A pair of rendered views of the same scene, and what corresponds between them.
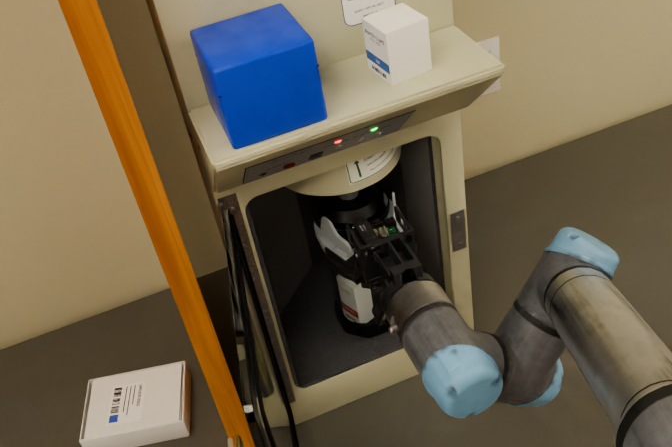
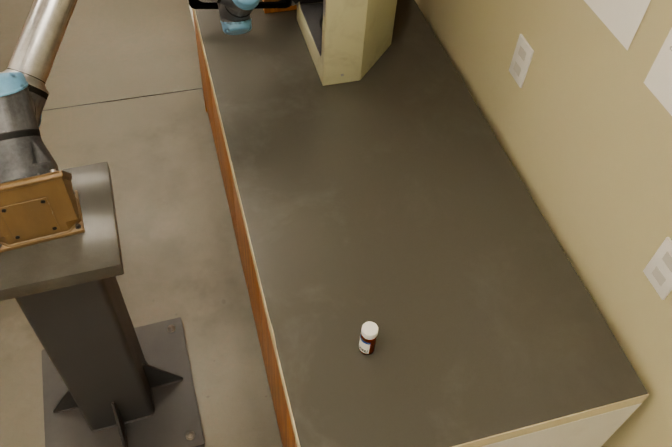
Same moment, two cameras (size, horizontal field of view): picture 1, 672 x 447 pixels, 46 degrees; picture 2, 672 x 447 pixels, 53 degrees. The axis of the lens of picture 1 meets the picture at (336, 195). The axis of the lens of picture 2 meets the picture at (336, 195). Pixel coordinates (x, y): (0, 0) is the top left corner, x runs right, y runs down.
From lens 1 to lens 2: 1.83 m
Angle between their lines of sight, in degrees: 60
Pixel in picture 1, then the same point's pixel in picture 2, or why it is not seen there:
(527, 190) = (461, 138)
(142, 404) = not seen: outside the picture
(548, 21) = (555, 82)
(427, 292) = not seen: outside the picture
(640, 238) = (394, 177)
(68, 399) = not seen: outside the picture
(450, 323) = not seen: outside the picture
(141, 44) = not seen: outside the picture
